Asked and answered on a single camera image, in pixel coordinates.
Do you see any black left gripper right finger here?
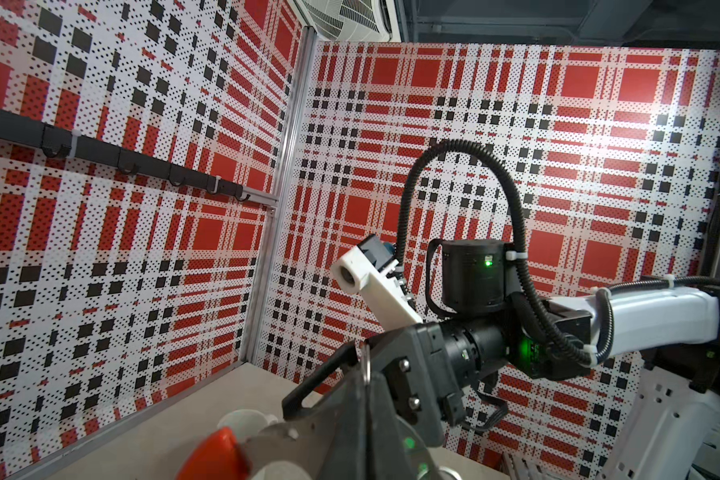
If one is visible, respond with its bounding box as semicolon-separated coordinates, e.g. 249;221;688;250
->
368;377;441;479

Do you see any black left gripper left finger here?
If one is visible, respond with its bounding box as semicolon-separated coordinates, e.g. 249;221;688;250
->
239;365;372;479

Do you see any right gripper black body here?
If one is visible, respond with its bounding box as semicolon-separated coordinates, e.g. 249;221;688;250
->
365;320;469;448

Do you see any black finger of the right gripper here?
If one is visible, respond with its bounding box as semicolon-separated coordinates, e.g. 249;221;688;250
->
281;343;359;420
368;326;448;448

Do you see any silver keyring with chain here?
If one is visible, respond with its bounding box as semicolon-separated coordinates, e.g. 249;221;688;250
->
263;413;463;480

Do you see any red tagged key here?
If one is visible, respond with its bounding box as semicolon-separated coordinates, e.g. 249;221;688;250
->
176;427;251;480

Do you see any green tagged key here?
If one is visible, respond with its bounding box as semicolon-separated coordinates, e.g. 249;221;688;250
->
403;434;431;479

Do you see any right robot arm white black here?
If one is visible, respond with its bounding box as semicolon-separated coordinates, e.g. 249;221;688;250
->
282;140;720;479

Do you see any white ceramic mug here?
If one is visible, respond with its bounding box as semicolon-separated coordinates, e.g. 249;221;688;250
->
217;409;279;443

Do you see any ceiling air conditioner vent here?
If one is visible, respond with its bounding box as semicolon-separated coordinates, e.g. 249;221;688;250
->
289;0;402;43

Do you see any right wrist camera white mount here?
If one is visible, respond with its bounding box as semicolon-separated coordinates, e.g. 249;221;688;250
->
330;235;423;331

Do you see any black hook rail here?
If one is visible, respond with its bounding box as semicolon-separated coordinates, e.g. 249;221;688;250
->
0;109;251;202

